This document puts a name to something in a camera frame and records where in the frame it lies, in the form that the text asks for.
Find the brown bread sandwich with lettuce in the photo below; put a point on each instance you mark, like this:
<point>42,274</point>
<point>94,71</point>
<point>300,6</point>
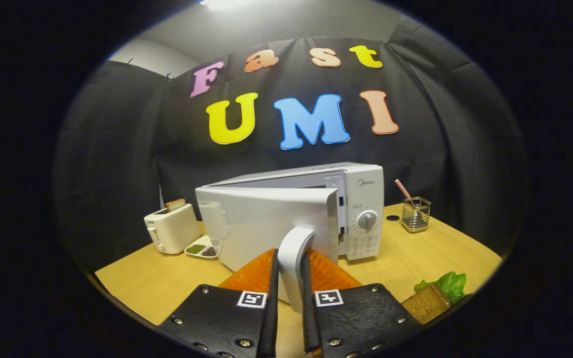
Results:
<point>426,303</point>

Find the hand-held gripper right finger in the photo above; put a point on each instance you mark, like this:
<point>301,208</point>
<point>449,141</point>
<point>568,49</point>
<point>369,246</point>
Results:
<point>308,318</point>

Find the white divided spice dish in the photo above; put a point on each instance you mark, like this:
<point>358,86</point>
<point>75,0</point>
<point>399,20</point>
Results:
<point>202,247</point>

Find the white microwave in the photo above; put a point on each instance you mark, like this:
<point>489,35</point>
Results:
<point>266,223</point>

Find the pink striped straw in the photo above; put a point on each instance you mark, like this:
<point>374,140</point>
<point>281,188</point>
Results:
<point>402,189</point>

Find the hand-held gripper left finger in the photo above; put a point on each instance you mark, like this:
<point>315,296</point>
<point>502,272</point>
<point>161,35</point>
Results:
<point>271,308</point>

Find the toast slice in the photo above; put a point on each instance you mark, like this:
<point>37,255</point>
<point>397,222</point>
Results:
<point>175,205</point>

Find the white toaster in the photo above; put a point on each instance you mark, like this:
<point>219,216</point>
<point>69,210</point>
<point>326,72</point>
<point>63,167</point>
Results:
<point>174,231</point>

